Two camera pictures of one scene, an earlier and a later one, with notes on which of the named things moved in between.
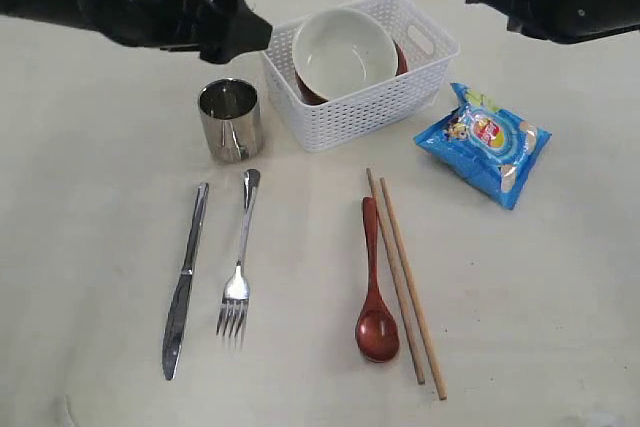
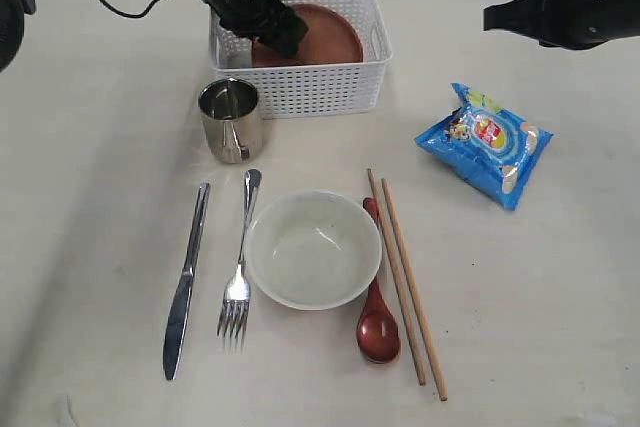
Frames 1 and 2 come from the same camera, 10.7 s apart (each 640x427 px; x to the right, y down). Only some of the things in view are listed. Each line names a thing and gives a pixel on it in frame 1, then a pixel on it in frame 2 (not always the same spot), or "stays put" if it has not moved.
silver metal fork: x=234 y=306 stays put
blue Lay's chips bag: x=490 y=148 stays put
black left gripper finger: x=231 y=27 → x=285 y=32
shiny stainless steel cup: x=231 y=110 stays put
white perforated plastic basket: x=372 y=111 → x=324 y=88
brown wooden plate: x=316 y=99 → x=330 y=39
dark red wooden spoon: x=377 y=331 stays put
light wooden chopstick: x=400 y=302 stays put
